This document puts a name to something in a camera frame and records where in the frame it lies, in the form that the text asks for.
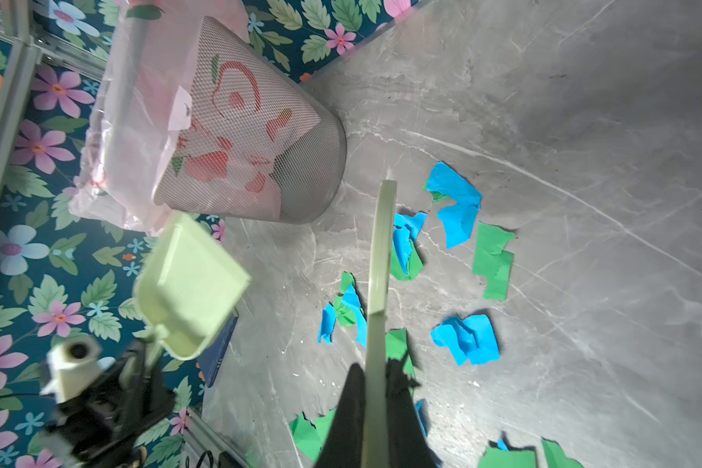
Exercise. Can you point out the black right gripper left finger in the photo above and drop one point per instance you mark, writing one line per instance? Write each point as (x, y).
(344, 443)

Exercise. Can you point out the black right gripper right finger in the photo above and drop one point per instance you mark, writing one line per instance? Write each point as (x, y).
(406, 442)

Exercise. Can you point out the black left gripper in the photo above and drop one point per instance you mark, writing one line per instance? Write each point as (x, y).
(103, 424)

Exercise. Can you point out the light green hand brush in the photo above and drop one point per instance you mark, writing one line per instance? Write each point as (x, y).
(375, 450)

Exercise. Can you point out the light green dustpan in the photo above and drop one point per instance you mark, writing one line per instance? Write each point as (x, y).
(188, 288)

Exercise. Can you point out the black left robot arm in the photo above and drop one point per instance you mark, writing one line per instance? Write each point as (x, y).
(101, 412)

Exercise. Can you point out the green paper scrap bottom left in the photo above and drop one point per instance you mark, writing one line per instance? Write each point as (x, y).
(310, 436)

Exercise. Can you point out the small blue paper scrap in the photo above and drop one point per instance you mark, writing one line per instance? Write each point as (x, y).
(421, 417)

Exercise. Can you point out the green paper scrap right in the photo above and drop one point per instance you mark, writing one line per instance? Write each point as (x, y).
(503, 457)

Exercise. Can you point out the large green paper scrap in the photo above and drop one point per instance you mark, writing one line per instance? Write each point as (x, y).
(397, 349)

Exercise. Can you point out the blue crumpled paper scrap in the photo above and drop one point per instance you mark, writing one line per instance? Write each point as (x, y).
(471, 340)

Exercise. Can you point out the green scrap strip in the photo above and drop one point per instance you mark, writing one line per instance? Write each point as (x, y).
(492, 261)

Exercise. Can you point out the blue paper scrap top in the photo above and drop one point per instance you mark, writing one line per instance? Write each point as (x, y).
(459, 218)

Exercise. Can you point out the metal mesh trash bin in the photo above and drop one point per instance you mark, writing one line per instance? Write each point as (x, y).
(248, 142)

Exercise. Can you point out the pink plastic bin liner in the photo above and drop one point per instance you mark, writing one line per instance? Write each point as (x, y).
(129, 136)

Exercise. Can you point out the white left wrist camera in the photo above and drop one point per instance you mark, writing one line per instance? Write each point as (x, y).
(71, 367)

